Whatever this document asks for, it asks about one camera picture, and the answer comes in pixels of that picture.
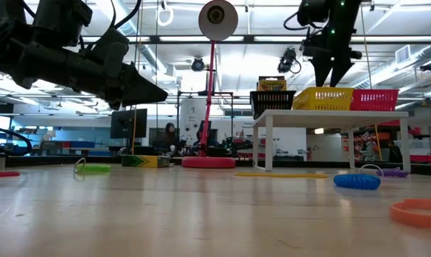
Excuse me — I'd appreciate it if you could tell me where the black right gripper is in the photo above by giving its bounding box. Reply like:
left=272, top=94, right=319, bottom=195
left=308, top=34, right=363, bottom=88

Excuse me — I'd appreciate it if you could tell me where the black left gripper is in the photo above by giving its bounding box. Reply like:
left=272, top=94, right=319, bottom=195
left=69, top=53, right=169, bottom=111

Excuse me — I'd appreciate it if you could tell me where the yellow plastic basket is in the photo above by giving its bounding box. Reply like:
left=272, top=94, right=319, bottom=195
left=293, top=86, right=355, bottom=111

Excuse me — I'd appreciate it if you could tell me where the red plastic basket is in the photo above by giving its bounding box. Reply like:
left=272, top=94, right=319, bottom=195
left=350, top=89, right=400, bottom=112

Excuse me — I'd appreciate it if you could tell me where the yellow green crayon box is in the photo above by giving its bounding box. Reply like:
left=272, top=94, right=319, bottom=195
left=257, top=75, right=288, bottom=92
left=121, top=153, right=171, bottom=168

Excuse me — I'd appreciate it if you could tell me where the black plastic basket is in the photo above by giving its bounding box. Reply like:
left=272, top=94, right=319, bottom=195
left=250, top=90, right=297, bottom=121

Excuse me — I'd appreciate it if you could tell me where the blue coil wristband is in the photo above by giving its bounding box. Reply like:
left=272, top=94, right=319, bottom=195
left=333, top=163, right=384, bottom=191

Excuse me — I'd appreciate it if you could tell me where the orange rubber band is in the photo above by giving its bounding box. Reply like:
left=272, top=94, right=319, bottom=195
left=390, top=198, right=431, bottom=230

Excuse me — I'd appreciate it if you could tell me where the red desk lamp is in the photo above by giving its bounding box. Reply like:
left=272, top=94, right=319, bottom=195
left=181, top=0, right=239, bottom=169

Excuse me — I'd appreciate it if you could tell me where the black computer monitor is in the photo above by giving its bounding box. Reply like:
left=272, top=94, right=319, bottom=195
left=110, top=108, right=148, bottom=140

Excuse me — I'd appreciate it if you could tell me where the white perforated shelf riser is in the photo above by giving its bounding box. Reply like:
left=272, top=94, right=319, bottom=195
left=252, top=109, right=412, bottom=173

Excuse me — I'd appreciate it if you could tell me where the person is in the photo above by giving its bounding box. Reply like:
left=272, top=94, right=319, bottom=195
left=153, top=122, right=181, bottom=154

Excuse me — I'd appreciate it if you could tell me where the white ceiling air vent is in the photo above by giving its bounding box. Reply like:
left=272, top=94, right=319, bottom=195
left=395, top=44, right=412, bottom=65

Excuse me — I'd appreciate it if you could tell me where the green coil wristband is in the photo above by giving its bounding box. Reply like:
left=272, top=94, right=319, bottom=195
left=73, top=158, right=112, bottom=175

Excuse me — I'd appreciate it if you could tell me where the purple coil wristband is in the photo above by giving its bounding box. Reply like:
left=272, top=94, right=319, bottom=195
left=375, top=167, right=409, bottom=178

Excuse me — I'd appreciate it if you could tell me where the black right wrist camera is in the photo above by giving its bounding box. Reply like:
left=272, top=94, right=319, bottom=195
left=300, top=34, right=330, bottom=59

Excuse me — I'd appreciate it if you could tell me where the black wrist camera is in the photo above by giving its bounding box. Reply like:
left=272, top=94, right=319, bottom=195
left=300, top=34, right=330, bottom=59
left=90, top=27, right=130, bottom=69

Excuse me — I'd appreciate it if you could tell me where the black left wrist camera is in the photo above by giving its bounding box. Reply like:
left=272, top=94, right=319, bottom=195
left=90, top=27, right=130, bottom=69

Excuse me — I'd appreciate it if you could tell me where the white hanging cable loop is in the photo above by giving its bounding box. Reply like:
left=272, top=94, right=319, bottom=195
left=156, top=6, right=175, bottom=27

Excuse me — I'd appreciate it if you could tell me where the black corrugated cable hose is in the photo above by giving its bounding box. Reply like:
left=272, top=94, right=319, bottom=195
left=0, top=69, right=34, bottom=157

